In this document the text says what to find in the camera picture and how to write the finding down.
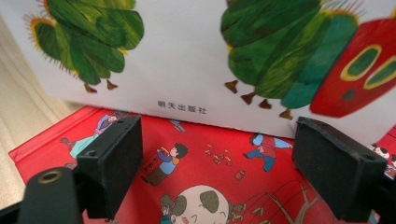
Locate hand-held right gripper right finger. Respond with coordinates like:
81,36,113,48
291,116,389,223

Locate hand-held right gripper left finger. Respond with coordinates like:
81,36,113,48
76,115,144,220

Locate red picture book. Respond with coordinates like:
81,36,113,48
8,105,396,224

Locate white caterpillar picture book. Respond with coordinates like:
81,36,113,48
0,0,396,147

